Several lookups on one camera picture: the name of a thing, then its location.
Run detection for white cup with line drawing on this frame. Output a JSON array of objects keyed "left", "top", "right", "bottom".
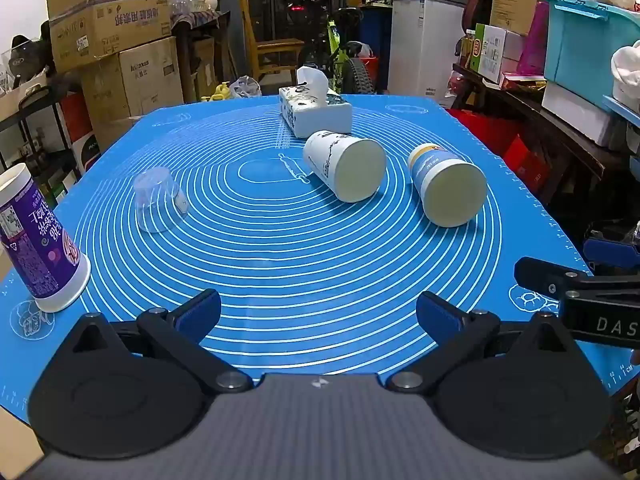
[{"left": 302, "top": 130, "right": 387, "bottom": 204}]

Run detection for black helmet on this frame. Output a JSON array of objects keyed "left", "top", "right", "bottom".
[{"left": 10, "top": 35, "right": 53, "bottom": 78}]

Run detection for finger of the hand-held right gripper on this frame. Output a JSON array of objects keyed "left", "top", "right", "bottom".
[
  {"left": 514, "top": 256, "right": 640, "bottom": 306},
  {"left": 582, "top": 230, "right": 640, "bottom": 273}
]

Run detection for large brown cardboard box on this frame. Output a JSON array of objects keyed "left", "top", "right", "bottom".
[{"left": 80, "top": 36, "right": 185, "bottom": 153}]

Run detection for green and black bicycle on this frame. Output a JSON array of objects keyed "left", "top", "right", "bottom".
[{"left": 265, "top": 0, "right": 381, "bottom": 96}]

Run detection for white foam box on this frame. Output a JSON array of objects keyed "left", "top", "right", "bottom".
[{"left": 541, "top": 80, "right": 616, "bottom": 147}]

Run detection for teal plastic storage bin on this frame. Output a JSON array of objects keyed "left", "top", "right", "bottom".
[{"left": 542, "top": 0, "right": 640, "bottom": 98}]

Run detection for black metal shelf rack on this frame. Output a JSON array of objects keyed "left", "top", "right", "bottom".
[{"left": 0, "top": 77, "right": 86, "bottom": 196}]

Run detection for clear plastic bag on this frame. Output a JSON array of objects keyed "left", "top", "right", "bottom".
[{"left": 229, "top": 76, "right": 262, "bottom": 99}]

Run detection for red shopping bags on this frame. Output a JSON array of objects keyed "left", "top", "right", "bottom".
[{"left": 447, "top": 108, "right": 551, "bottom": 193}]

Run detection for dark wooden side table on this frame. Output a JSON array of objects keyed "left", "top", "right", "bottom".
[{"left": 452, "top": 63, "right": 626, "bottom": 211}]

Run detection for white cup with blue label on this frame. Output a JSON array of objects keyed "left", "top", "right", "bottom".
[{"left": 407, "top": 143, "right": 488, "bottom": 228}]

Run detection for green and white carton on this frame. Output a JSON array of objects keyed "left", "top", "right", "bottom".
[{"left": 472, "top": 23, "right": 523, "bottom": 85}]

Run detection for white printed tissue box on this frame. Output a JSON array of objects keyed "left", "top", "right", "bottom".
[{"left": 278, "top": 66, "right": 353, "bottom": 139}]

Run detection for white cloth bundle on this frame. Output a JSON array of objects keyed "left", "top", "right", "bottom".
[{"left": 611, "top": 42, "right": 640, "bottom": 111}]

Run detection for blue silicone baking mat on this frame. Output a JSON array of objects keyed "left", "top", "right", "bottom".
[{"left": 0, "top": 94, "right": 633, "bottom": 413}]

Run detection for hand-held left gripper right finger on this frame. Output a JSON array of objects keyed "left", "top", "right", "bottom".
[{"left": 387, "top": 290, "right": 581, "bottom": 395}]

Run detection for wooden chair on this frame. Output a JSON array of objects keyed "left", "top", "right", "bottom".
[{"left": 237, "top": 0, "right": 306, "bottom": 86}]

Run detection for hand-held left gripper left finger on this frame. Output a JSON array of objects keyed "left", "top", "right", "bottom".
[{"left": 65, "top": 288, "right": 254, "bottom": 395}]

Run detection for white chest freezer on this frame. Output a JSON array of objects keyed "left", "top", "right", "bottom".
[{"left": 387, "top": 0, "right": 468, "bottom": 96}]

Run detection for open cardboard box red print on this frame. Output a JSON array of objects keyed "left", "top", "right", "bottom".
[{"left": 46, "top": 0, "right": 173, "bottom": 73}]

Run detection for clear plastic cup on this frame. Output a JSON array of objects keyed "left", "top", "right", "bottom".
[{"left": 134, "top": 166, "right": 189, "bottom": 233}]

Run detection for purple printed paper cup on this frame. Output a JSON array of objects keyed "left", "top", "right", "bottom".
[{"left": 0, "top": 162, "right": 92, "bottom": 312}]

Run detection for pink bag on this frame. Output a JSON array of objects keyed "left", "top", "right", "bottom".
[{"left": 516, "top": 2, "right": 551, "bottom": 77}]

